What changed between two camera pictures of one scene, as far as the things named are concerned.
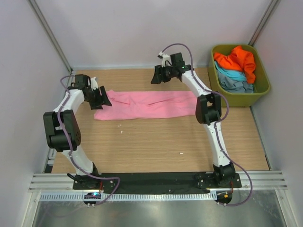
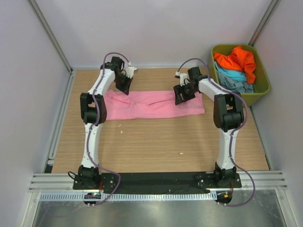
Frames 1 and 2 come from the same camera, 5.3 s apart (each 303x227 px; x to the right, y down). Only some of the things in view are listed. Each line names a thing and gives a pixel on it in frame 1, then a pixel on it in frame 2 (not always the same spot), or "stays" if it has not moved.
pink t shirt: [137, 104] stays
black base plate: [159, 181] stays
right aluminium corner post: [264, 21] stays
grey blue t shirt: [235, 86] stays
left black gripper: [102, 100] → [125, 89]
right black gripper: [156, 78] → [178, 90]
